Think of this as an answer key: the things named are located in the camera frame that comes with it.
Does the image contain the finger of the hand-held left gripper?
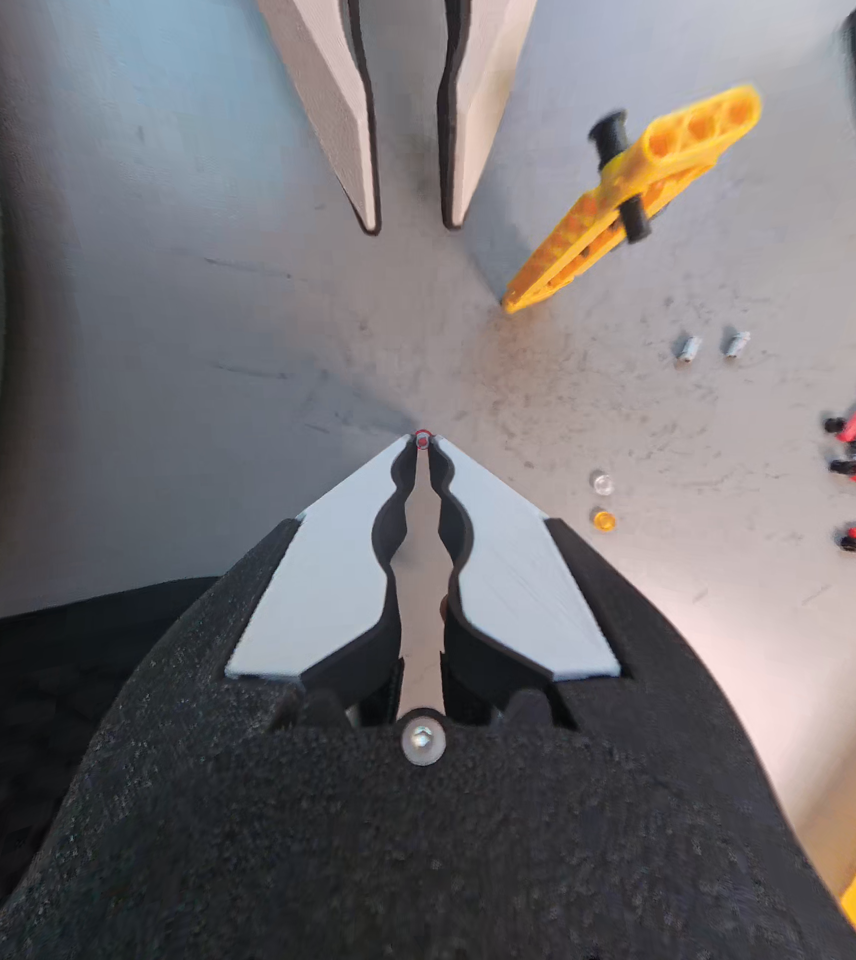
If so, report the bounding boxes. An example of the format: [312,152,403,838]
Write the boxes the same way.
[437,0,540,231]
[257,0,383,237]

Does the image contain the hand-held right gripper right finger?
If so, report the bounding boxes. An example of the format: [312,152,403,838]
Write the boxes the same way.
[428,437,621,727]

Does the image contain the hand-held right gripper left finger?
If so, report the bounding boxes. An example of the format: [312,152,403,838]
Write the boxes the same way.
[225,435,417,727]

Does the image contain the black lego pin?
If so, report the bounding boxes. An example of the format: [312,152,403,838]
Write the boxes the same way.
[587,110,654,244]

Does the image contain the yellow lego panel piece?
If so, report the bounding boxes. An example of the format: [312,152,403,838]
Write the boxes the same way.
[500,84,763,315]

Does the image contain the black mesh cushion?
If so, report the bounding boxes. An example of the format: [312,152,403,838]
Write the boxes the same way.
[0,576,220,939]

